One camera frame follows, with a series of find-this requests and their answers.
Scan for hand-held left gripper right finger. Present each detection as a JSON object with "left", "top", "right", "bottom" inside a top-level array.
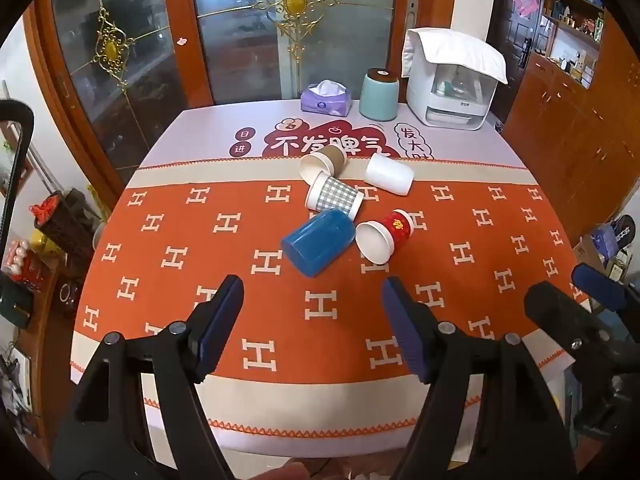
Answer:
[{"left": 382, "top": 275, "right": 577, "bottom": 480}]

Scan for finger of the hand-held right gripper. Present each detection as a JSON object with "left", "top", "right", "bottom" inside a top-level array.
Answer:
[
  {"left": 524, "top": 281, "right": 622, "bottom": 377},
  {"left": 571, "top": 262, "right": 629, "bottom": 314}
]

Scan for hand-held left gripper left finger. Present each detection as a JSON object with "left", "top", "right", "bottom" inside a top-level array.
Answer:
[{"left": 50, "top": 274, "right": 246, "bottom": 480}]

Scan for red printed paper cup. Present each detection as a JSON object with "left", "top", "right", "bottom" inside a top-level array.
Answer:
[{"left": 354, "top": 209, "right": 412, "bottom": 266}]

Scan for blue plastic cup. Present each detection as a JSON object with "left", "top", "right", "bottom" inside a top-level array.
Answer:
[{"left": 281, "top": 209, "right": 357, "bottom": 278}]

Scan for grey checked paper cup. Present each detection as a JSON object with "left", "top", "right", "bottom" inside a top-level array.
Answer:
[{"left": 305, "top": 172, "right": 365, "bottom": 221}]

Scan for plain white cup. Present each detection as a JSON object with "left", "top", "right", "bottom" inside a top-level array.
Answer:
[{"left": 363, "top": 153, "right": 416, "bottom": 196}]

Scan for brown ribbed paper cup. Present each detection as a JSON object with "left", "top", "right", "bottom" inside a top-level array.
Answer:
[{"left": 299, "top": 147, "right": 349, "bottom": 181}]

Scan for blue box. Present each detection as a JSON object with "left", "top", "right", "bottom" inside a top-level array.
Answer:
[{"left": 589, "top": 214, "right": 637, "bottom": 281}]

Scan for orange patterned tablecloth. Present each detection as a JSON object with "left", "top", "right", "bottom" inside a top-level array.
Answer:
[{"left": 69, "top": 97, "right": 592, "bottom": 452}]

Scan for wooden cabinet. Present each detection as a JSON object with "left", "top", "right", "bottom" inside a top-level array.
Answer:
[{"left": 502, "top": 15, "right": 640, "bottom": 256}]

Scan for dark woven basket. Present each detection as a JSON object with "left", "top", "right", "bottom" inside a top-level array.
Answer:
[{"left": 35, "top": 189, "right": 102, "bottom": 262}]

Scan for red knot ornament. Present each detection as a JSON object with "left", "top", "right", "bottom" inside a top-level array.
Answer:
[{"left": 32, "top": 193, "right": 69, "bottom": 227}]

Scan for white countertop appliance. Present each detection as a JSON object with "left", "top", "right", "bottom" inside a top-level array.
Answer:
[{"left": 402, "top": 27, "right": 509, "bottom": 130}]

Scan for teal canister with brown lid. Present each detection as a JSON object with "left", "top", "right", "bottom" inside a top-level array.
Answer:
[{"left": 358, "top": 67, "right": 400, "bottom": 121}]

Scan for purple tissue box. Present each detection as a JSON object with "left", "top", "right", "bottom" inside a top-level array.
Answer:
[{"left": 299, "top": 80, "right": 354, "bottom": 116}]

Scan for dark entrance door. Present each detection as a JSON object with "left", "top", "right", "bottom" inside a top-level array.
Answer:
[{"left": 486, "top": 0, "right": 544, "bottom": 127}]

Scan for white cloth cover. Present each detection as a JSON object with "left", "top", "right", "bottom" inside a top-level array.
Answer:
[{"left": 402, "top": 27, "right": 509, "bottom": 85}]

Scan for glass door with gold ornament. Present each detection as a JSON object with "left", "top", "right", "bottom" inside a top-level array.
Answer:
[
  {"left": 30, "top": 0, "right": 211, "bottom": 181},
  {"left": 165, "top": 0, "right": 451, "bottom": 107}
]

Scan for black metal frame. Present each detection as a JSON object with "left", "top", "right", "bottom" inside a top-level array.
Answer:
[{"left": 0, "top": 100, "right": 36, "bottom": 286}]

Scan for wooden wall shelf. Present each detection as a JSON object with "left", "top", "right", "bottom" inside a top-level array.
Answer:
[{"left": 535, "top": 0, "right": 608, "bottom": 93}]

